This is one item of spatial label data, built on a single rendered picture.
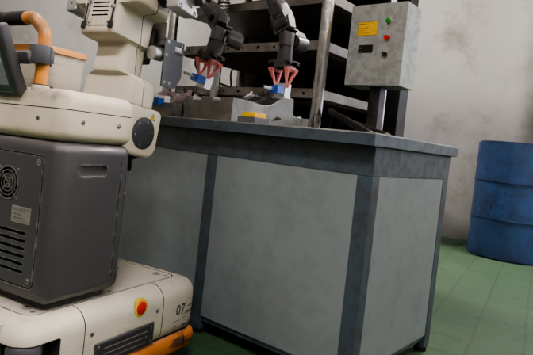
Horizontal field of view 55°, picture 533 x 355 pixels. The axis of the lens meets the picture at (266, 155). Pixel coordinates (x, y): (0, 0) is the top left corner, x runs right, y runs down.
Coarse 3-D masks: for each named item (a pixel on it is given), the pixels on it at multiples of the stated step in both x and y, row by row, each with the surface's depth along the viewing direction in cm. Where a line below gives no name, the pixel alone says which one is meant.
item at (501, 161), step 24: (480, 144) 439; (504, 144) 412; (528, 144) 405; (480, 168) 433; (504, 168) 411; (528, 168) 404; (480, 192) 429; (504, 192) 410; (528, 192) 404; (480, 216) 425; (504, 216) 409; (528, 216) 404; (480, 240) 423; (504, 240) 409; (528, 240) 404; (528, 264) 406
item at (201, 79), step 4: (184, 72) 195; (192, 76) 198; (196, 76) 199; (200, 76) 199; (204, 76) 202; (192, 80) 201; (196, 80) 198; (200, 80) 199; (204, 80) 201; (208, 80) 202; (212, 80) 203; (196, 84) 204; (200, 84) 202; (204, 84) 201; (208, 84) 202; (204, 88) 202; (208, 88) 203
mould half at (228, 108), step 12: (192, 96) 204; (240, 96) 229; (192, 108) 203; (204, 108) 199; (216, 108) 195; (228, 108) 191; (240, 108) 194; (252, 108) 199; (264, 108) 204; (276, 108) 210; (288, 108) 217; (276, 120) 211; (288, 120) 217; (300, 120) 224
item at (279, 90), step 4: (276, 84) 194; (280, 84) 193; (284, 84) 192; (268, 88) 187; (272, 88) 189; (276, 88) 189; (280, 88) 190; (284, 88) 192; (288, 88) 193; (272, 92) 190; (276, 92) 189; (280, 92) 190; (284, 92) 191; (288, 92) 193; (276, 96) 194; (280, 96) 192; (284, 96) 191; (288, 96) 193
